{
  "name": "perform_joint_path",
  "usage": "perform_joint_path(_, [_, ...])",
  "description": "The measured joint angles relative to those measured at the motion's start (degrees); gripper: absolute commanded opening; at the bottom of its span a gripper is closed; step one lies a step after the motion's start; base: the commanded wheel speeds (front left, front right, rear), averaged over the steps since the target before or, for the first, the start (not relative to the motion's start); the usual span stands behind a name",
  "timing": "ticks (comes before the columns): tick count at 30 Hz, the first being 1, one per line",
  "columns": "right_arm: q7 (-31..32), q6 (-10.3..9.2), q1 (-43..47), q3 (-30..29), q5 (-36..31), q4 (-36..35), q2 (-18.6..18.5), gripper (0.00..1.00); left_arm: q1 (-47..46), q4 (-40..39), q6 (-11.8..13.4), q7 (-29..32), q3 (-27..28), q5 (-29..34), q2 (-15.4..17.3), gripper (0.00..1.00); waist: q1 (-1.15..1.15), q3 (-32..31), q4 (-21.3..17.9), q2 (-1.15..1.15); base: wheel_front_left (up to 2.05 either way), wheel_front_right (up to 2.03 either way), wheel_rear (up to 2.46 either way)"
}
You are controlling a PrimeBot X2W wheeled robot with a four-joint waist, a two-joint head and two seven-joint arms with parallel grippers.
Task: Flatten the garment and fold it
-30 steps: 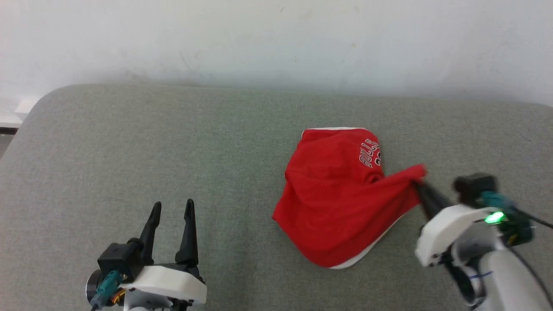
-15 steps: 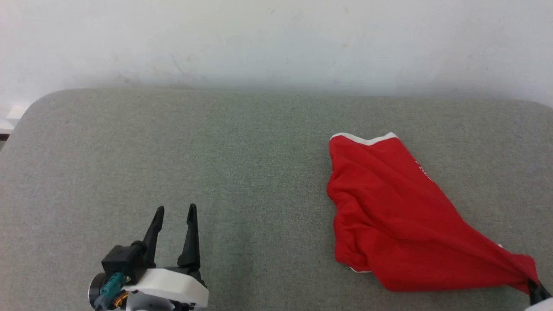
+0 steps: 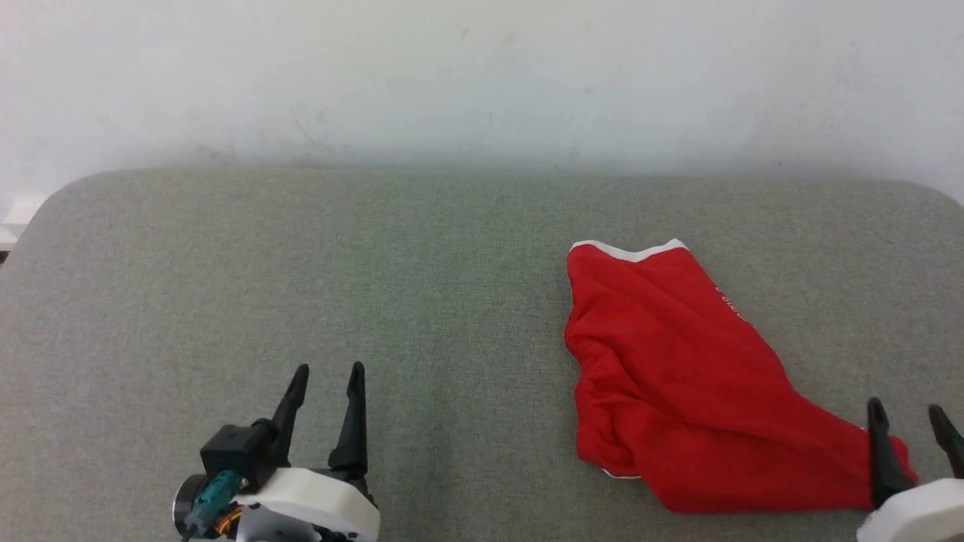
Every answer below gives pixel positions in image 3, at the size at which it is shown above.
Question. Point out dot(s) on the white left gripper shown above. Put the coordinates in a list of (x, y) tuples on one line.
[(316, 500)]

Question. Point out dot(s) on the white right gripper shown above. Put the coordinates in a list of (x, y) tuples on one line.
[(926, 516)]

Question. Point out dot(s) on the red basketball jersey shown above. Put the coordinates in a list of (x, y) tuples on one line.
[(678, 376)]

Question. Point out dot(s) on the grey fabric sofa cushion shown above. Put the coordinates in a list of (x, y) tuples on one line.
[(376, 301)]

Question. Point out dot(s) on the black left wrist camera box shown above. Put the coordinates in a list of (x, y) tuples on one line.
[(237, 452)]

